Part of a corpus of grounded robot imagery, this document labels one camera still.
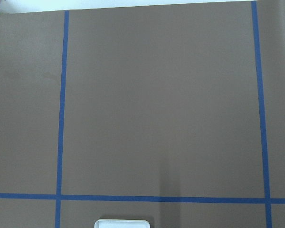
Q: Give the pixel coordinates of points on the white rectangular tray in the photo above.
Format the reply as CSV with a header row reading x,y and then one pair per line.
x,y
121,223

